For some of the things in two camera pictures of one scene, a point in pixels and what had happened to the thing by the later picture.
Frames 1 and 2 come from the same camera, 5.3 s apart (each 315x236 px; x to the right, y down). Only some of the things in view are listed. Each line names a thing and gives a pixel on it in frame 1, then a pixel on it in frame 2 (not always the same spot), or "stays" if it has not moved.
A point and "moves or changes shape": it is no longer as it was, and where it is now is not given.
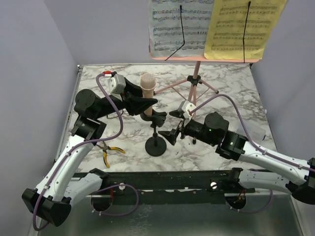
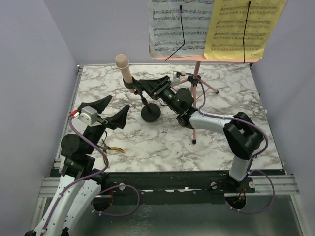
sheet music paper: x=165 y=30 stays
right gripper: x=179 y=130 to x=161 y=85
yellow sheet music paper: x=226 y=32 stays
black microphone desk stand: x=155 y=146 moves or changes shape
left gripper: x=132 y=99 to x=118 y=120
